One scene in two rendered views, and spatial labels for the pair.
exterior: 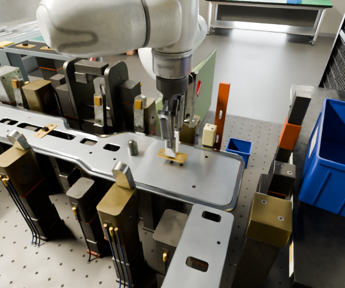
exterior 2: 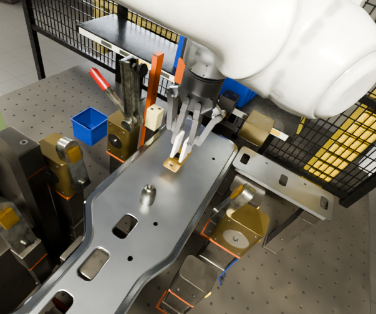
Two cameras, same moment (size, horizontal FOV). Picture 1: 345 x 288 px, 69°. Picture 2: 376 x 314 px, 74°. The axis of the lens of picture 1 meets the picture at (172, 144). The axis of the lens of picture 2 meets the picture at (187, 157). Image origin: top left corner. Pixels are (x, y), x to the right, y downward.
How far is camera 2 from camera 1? 0.71 m
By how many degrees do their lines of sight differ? 68
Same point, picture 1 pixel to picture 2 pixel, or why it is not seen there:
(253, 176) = not seen: hidden behind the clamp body
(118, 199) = (250, 214)
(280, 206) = (257, 115)
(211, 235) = (261, 164)
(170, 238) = (258, 192)
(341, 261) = (280, 116)
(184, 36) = not seen: hidden behind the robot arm
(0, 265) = not seen: outside the picture
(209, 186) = (213, 148)
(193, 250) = (274, 179)
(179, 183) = (208, 167)
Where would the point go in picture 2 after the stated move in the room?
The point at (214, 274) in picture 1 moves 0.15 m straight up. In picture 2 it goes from (288, 172) to (320, 136)
